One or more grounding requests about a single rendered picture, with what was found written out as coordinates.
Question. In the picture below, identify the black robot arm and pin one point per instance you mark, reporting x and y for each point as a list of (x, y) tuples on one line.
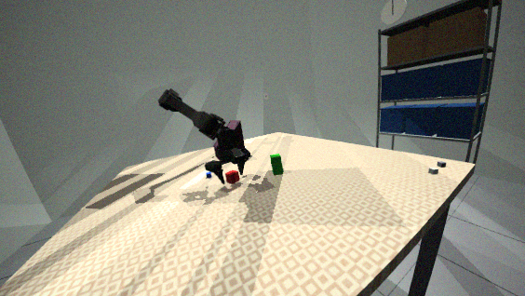
[(207, 124)]

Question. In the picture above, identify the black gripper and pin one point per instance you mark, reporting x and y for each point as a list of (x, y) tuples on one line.
[(216, 166)]

